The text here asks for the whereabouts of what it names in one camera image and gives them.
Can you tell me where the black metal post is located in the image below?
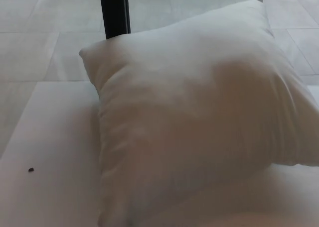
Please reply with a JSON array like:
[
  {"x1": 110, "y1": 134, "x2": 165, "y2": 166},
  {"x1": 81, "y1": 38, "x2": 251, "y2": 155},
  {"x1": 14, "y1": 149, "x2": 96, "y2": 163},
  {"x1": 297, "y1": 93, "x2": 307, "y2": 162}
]
[{"x1": 99, "y1": 0, "x2": 132, "y2": 40}]

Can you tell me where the white square pillow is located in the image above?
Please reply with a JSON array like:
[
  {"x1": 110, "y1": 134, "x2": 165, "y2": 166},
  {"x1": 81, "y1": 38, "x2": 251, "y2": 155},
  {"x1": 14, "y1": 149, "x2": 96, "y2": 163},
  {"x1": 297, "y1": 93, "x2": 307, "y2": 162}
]
[{"x1": 78, "y1": 0, "x2": 319, "y2": 227}]

